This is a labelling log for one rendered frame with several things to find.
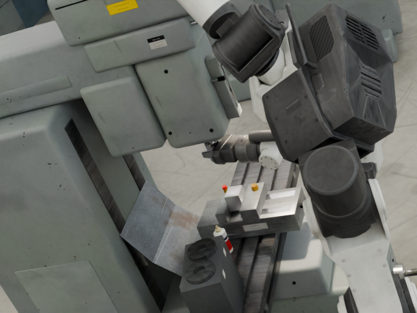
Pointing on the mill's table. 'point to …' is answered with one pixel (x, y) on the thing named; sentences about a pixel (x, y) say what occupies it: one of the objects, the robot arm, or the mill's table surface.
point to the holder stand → (211, 278)
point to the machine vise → (249, 225)
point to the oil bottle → (223, 236)
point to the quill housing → (185, 96)
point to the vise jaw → (253, 202)
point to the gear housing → (143, 44)
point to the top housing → (109, 17)
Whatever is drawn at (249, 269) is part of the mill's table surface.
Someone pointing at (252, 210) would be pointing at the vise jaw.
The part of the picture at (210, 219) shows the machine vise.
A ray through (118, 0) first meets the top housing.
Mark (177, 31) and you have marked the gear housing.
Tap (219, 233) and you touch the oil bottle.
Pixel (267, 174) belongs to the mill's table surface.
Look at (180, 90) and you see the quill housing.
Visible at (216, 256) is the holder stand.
